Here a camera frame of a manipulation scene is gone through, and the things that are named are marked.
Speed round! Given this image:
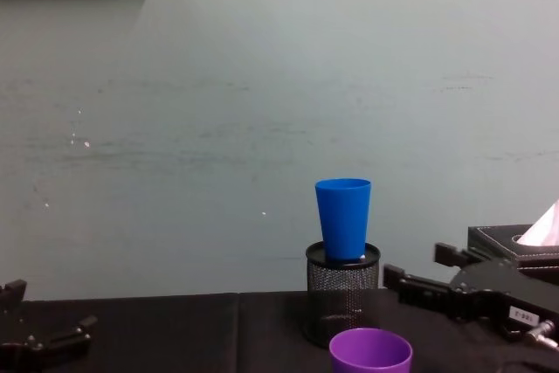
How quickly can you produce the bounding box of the black table cloth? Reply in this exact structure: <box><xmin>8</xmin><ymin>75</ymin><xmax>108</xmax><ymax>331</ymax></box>
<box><xmin>0</xmin><ymin>288</ymin><xmax>559</xmax><ymax>373</ymax></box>

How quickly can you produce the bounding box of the purple plastic cup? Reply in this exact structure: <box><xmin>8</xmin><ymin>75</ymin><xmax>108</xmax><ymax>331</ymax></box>
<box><xmin>328</xmin><ymin>328</ymin><xmax>414</xmax><ymax>373</ymax></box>

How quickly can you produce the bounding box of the black mesh pen holder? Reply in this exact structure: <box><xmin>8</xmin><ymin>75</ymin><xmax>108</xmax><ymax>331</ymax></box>
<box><xmin>305</xmin><ymin>240</ymin><xmax>382</xmax><ymax>350</ymax></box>

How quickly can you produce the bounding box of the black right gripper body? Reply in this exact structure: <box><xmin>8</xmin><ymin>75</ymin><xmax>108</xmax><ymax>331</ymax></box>
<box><xmin>449</xmin><ymin>258</ymin><xmax>559</xmax><ymax>340</ymax></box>

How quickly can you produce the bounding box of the silver cable plug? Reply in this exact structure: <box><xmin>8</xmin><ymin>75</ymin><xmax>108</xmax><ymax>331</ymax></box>
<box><xmin>525</xmin><ymin>320</ymin><xmax>559</xmax><ymax>344</ymax></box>

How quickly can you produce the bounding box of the blue plastic cup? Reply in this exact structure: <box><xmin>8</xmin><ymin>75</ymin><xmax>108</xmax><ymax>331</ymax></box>
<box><xmin>314</xmin><ymin>177</ymin><xmax>373</xmax><ymax>261</ymax></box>

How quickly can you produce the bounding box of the black stitched tissue box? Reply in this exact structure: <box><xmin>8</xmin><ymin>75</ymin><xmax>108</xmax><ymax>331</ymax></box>
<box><xmin>466</xmin><ymin>223</ymin><xmax>559</xmax><ymax>280</ymax></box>

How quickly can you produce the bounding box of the white paper tissue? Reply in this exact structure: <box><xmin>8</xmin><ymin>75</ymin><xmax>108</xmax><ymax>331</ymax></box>
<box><xmin>516</xmin><ymin>198</ymin><xmax>559</xmax><ymax>247</ymax></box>

